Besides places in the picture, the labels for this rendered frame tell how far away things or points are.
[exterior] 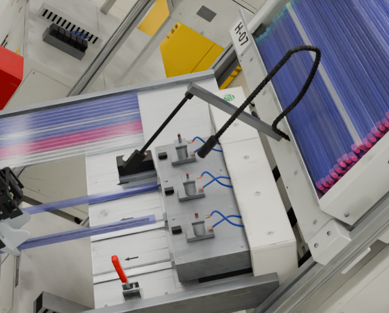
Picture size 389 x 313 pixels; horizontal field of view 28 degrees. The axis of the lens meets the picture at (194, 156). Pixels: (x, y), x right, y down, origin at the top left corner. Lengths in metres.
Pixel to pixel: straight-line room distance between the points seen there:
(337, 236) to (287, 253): 0.12
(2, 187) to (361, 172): 0.57
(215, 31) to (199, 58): 2.06
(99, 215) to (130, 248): 0.12
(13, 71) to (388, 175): 1.30
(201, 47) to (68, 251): 2.85
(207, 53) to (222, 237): 3.44
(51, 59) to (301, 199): 1.59
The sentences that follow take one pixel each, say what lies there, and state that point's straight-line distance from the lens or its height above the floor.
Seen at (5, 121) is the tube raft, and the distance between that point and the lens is 1.91.
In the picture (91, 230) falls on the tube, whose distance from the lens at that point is 1.38.
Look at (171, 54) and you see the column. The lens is 4.76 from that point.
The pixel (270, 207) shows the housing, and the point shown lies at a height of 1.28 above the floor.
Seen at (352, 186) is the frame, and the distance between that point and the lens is 1.26.
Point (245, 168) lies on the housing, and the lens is 1.51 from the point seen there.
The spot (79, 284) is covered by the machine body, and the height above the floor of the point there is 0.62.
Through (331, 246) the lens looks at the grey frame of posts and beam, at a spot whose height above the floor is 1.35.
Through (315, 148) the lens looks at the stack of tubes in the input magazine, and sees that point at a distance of 1.37.
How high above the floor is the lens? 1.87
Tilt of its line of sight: 25 degrees down
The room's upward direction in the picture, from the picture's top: 41 degrees clockwise
